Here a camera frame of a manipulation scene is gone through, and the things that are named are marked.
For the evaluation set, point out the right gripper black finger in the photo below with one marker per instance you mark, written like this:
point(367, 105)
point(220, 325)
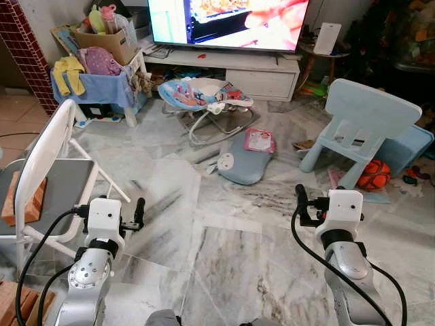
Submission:
point(301, 197)

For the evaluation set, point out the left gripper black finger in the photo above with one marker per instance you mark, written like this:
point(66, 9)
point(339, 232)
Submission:
point(139, 212)

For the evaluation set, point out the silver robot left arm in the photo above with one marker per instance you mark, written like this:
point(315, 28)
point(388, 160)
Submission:
point(88, 275)

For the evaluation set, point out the grey blue cushion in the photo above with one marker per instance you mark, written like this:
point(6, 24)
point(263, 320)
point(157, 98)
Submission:
point(245, 168)

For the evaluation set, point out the pink booklet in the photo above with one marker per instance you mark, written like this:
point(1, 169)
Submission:
point(258, 140)

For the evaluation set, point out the orange ball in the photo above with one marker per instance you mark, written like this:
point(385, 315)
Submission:
point(374, 175)

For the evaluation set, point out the grey robot left leg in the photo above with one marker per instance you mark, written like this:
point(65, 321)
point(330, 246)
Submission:
point(163, 318)

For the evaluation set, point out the white folding chair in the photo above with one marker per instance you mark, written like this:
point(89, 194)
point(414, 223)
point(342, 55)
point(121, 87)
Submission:
point(44, 149)

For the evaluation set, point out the light blue plastic child chair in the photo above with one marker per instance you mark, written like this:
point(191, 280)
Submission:
point(370, 105)

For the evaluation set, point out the white television cabinet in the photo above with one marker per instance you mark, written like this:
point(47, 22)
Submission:
point(262, 78)

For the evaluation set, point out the blue cloth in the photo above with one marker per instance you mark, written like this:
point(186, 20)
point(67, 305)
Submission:
point(109, 88)

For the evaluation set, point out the blue baby bouncer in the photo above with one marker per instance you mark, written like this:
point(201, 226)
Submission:
point(197, 95)

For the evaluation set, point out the orange brick stack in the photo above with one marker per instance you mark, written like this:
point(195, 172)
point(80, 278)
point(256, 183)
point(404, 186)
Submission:
point(13, 305)

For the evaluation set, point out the yellow garment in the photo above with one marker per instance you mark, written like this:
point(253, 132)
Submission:
point(68, 71)

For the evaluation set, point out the white upright box device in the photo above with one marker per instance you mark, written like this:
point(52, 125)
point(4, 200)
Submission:
point(327, 39)

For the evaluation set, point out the brown cardboard box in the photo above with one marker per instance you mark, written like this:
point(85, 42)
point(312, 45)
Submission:
point(109, 46)

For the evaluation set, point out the flat screen television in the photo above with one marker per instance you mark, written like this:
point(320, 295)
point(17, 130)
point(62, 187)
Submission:
point(224, 27)

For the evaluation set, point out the pink lid drink bottle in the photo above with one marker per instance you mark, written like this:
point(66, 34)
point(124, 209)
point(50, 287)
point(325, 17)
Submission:
point(114, 19)

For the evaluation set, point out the yellow green bottle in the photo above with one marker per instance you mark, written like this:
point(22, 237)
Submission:
point(96, 20)

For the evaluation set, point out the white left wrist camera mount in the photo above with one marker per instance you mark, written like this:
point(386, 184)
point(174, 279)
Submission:
point(105, 217)

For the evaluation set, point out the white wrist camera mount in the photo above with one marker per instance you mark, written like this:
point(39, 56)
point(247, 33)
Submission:
point(343, 210)
point(105, 217)

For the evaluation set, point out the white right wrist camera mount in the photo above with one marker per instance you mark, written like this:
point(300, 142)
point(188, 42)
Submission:
point(343, 210)

